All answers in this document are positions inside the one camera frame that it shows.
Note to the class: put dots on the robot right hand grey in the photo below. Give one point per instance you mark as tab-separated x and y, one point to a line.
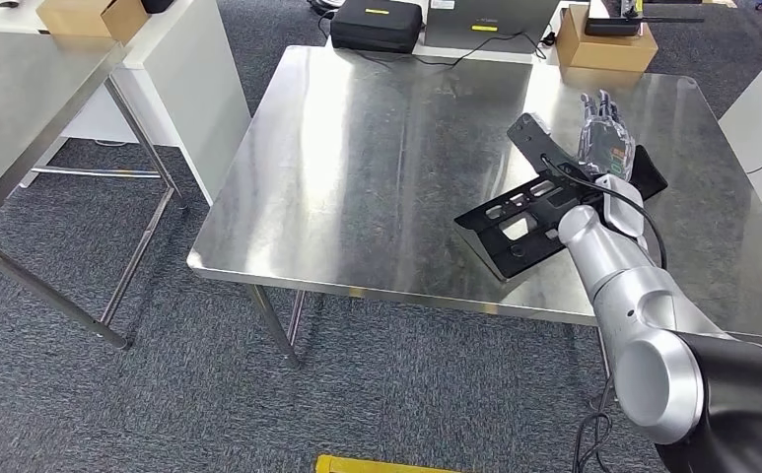
606	147

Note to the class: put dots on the black plastic panel part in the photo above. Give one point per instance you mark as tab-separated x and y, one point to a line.
518	251

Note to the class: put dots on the robot right arm silver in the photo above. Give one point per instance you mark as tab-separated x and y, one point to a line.
615	281

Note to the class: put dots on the stainless steel workbench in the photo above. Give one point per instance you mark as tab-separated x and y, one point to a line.
354	163

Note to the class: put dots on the cardboard box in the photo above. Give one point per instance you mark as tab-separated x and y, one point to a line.
602	52
86	19

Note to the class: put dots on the black device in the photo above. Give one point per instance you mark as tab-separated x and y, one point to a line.
609	27

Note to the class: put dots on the grey equipment case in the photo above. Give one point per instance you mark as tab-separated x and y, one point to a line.
485	39

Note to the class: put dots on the black equipment case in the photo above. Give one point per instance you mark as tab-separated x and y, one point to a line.
374	29

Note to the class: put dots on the yellow floor tape square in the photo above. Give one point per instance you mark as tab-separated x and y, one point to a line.
367	466

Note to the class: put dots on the black object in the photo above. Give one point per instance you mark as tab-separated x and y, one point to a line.
157	5

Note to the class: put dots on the stainless steel table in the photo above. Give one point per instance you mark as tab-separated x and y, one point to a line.
28	98

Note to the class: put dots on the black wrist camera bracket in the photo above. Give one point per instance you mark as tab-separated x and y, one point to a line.
531	147

